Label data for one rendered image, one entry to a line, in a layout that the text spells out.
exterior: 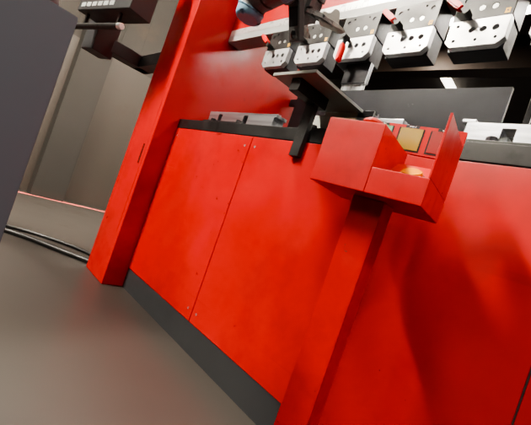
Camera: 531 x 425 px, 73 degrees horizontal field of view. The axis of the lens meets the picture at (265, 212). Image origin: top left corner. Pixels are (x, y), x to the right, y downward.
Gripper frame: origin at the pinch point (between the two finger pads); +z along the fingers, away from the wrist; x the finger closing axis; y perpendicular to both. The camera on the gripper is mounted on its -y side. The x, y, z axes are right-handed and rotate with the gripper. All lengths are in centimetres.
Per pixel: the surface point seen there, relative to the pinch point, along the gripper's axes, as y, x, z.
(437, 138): -36, -54, -13
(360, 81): -7.2, -7.3, 15.3
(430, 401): -85, -64, 3
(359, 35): 7.9, -2.8, 11.8
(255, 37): 15, 59, 12
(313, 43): 7.4, 18.5, 11.5
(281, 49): 6.5, 36.1, 11.0
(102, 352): -119, 16, -27
